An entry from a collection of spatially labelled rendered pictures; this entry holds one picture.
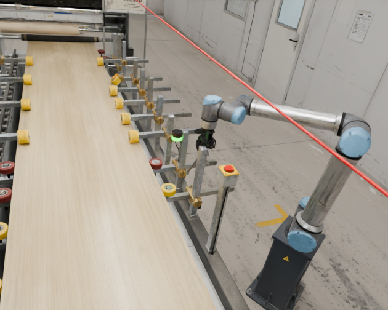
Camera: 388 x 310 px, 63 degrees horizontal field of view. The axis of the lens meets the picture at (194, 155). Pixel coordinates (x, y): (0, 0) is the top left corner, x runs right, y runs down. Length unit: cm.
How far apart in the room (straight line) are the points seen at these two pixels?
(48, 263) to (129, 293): 34
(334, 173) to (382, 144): 253
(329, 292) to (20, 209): 216
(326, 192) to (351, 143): 28
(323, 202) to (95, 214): 108
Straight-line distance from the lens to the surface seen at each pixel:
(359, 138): 148
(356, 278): 296
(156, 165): 188
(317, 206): 168
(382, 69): 408
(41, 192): 173
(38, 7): 409
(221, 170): 136
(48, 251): 146
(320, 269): 286
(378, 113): 408
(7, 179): 200
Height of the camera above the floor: 199
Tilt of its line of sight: 33 degrees down
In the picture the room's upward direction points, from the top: 9 degrees clockwise
